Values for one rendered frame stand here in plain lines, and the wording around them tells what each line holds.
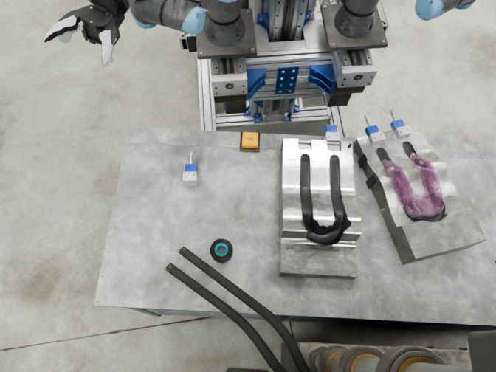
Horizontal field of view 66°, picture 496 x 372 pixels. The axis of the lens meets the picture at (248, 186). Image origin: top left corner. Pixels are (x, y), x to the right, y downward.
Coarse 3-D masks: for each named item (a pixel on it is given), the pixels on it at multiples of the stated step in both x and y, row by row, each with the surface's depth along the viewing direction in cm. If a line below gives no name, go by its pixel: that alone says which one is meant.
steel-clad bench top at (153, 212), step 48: (144, 144) 153; (192, 144) 153; (432, 144) 154; (480, 144) 154; (144, 192) 145; (192, 192) 145; (240, 192) 145; (480, 192) 146; (144, 240) 138; (192, 240) 138; (240, 240) 138; (384, 240) 138; (144, 288) 131; (240, 288) 131; (288, 288) 132; (336, 288) 132; (384, 288) 132; (432, 288) 132; (480, 288) 132
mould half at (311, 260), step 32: (288, 160) 141; (320, 160) 141; (352, 160) 141; (288, 192) 136; (320, 192) 136; (352, 192) 136; (288, 224) 126; (320, 224) 127; (352, 224) 127; (288, 256) 130; (320, 256) 130; (352, 256) 130
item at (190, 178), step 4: (192, 152) 148; (192, 156) 147; (192, 160) 147; (188, 164) 145; (192, 164) 145; (188, 168) 144; (192, 168) 144; (196, 168) 146; (184, 172) 142; (188, 172) 142; (192, 172) 142; (196, 172) 142; (184, 176) 142; (188, 176) 142; (192, 176) 142; (196, 176) 142; (184, 180) 141; (188, 180) 141; (192, 180) 141; (196, 180) 142; (188, 184) 144; (192, 184) 144; (196, 184) 144
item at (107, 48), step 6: (108, 30) 90; (102, 36) 89; (108, 36) 90; (102, 42) 89; (108, 42) 89; (102, 48) 88; (108, 48) 89; (102, 54) 88; (108, 54) 89; (102, 60) 88; (108, 60) 89
